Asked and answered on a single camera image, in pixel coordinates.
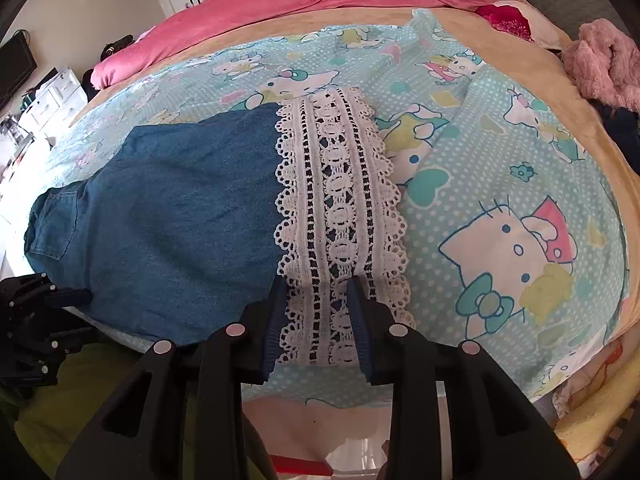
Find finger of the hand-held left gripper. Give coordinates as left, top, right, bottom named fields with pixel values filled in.
left=0, top=312, right=98, bottom=387
left=0, top=272, right=92, bottom=313

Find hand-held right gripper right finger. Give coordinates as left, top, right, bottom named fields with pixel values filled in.
left=345, top=278, right=581, bottom=480

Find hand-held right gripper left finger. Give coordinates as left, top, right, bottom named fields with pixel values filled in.
left=55, top=276, right=291, bottom=480

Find denim pants with lace trim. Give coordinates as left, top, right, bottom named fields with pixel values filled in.
left=24, top=86, right=416, bottom=367

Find person's yellow-green top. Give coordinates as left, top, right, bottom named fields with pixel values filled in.
left=0, top=345, right=251, bottom=480

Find white dressing table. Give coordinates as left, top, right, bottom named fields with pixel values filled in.
left=0, top=115, right=53, bottom=273

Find clutter of cosmetic bottles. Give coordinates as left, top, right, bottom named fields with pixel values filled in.
left=0, top=115, right=37, bottom=186

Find white drawer cabinet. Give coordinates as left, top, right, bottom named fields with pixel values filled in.
left=20, top=67, right=89, bottom=136

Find cartoon cat printed blanket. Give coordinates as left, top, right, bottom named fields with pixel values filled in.
left=40, top=10, right=632, bottom=408

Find dark bag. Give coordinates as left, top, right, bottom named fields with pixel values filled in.
left=81, top=67, right=102, bottom=102

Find black flat television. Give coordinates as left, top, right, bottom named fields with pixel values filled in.
left=0, top=30, right=39, bottom=111

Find yellow printed blanket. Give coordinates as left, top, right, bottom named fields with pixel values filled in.
left=550, top=330, right=632, bottom=467

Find black bag with white print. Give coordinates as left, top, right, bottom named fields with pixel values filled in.
left=100, top=34, right=135, bottom=61

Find tan bed sheet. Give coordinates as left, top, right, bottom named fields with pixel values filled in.
left=92, top=0, right=638, bottom=351

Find pink duvet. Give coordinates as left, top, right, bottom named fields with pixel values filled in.
left=90, top=0, right=523, bottom=92

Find dark navy cloth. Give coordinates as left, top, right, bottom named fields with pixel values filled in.
left=592, top=100, right=640, bottom=161

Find cream pillow with red flowers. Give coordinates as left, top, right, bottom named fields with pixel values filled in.
left=475, top=0, right=567, bottom=52

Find pink fluffy garment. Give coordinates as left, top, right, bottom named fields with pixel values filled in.
left=560, top=19, right=640, bottom=113

